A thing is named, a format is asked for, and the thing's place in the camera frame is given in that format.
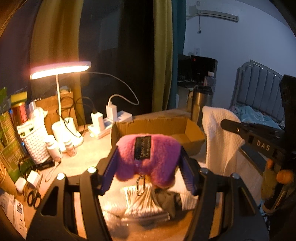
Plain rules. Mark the black scissors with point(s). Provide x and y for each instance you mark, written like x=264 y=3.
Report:
x=34 y=197

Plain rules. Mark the black flashlight with strap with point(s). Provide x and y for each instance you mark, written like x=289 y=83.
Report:
x=46 y=165

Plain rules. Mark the white charger left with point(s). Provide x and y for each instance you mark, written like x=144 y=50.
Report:
x=98 y=124

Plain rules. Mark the yellow curtain right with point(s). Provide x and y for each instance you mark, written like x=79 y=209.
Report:
x=163 y=54

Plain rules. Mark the white woven plastic basket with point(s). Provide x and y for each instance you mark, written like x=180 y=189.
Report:
x=33 y=135

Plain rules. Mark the white charger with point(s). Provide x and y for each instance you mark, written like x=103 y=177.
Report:
x=111 y=111
x=98 y=124

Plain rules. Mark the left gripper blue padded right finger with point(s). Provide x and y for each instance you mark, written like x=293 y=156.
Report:
x=187 y=168

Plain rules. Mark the wall air conditioner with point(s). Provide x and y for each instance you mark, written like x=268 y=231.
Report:
x=193 y=11

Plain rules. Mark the small white pill bottle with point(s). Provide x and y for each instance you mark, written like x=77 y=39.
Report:
x=70 y=148

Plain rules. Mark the white textured towel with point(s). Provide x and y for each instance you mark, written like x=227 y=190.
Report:
x=221 y=145

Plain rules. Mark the red tin can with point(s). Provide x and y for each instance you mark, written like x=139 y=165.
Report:
x=19 y=113

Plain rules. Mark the white charger right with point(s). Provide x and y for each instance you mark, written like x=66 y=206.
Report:
x=111 y=111

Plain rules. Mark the brown cardboard backing box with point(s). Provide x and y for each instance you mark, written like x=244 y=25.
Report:
x=50 y=104

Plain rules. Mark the bag of cotton swabs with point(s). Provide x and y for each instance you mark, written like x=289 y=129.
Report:
x=142 y=205

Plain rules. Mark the white desk lamp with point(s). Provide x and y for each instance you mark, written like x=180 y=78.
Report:
x=64 y=129

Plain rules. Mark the clear bubble wrap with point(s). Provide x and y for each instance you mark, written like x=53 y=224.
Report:
x=113 y=204

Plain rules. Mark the yellow green sponge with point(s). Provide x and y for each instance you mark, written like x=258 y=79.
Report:
x=18 y=97

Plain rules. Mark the large white pill bottle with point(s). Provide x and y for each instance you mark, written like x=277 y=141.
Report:
x=53 y=148

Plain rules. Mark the steel thermos tumbler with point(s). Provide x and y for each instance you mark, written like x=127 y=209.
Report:
x=202 y=96

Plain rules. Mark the white power strip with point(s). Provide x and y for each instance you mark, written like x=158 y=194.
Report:
x=123 y=116

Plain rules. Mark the blue blanket on bed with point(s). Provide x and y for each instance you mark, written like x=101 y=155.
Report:
x=247 y=114

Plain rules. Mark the grey glove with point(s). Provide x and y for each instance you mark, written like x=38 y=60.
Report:
x=169 y=201

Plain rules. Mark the gloved right hand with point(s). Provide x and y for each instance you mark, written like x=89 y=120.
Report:
x=270 y=179

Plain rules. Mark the grey padded headboard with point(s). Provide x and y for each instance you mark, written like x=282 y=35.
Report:
x=258 y=86

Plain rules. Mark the green packaged box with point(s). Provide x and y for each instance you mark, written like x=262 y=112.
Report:
x=11 y=150

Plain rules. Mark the purple plush toy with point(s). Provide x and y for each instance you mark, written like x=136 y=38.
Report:
x=152 y=155

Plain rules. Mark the black monitor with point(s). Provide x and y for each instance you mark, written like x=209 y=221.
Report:
x=195 y=68

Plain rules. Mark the plastic water bottle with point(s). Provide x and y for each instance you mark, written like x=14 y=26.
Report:
x=210 y=80

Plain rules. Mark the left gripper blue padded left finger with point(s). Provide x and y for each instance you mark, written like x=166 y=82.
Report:
x=107 y=169

